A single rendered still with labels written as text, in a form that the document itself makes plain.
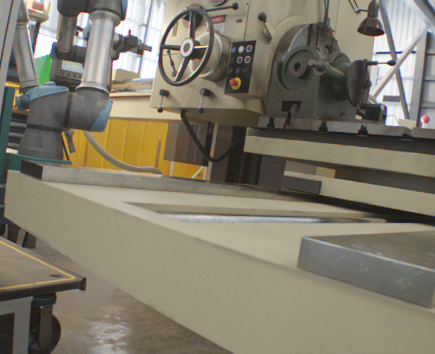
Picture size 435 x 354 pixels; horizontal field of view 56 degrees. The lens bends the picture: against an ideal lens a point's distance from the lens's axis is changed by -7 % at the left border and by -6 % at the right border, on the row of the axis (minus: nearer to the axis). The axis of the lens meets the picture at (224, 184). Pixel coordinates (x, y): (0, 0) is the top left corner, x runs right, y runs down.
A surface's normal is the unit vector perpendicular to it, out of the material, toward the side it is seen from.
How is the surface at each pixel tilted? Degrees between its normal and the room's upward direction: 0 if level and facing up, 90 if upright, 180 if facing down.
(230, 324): 90
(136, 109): 90
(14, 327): 90
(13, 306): 90
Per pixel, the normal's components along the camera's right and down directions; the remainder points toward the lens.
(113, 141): 0.71, 0.15
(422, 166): -0.69, -0.07
